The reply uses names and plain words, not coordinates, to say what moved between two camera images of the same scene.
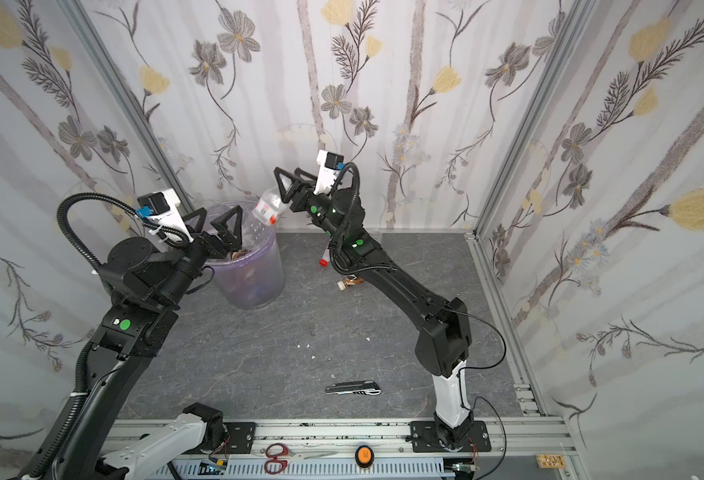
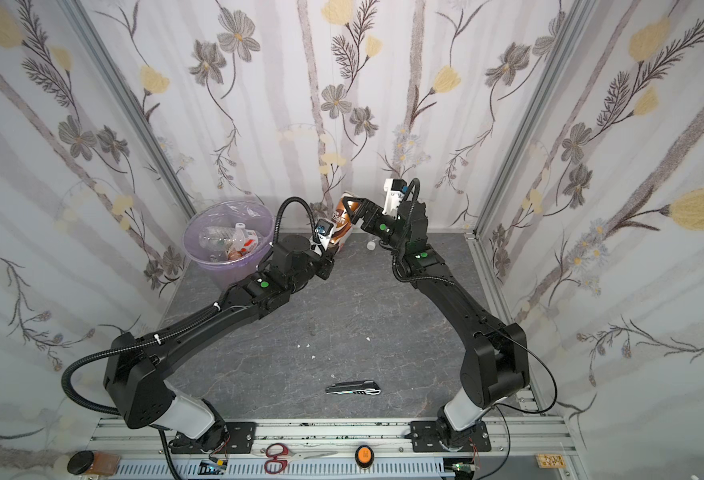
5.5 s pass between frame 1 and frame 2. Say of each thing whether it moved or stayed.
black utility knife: stayed
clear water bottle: moved
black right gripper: moved
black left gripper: moved
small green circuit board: stayed
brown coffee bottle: stayed
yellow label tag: stayed
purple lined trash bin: stayed
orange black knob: stayed
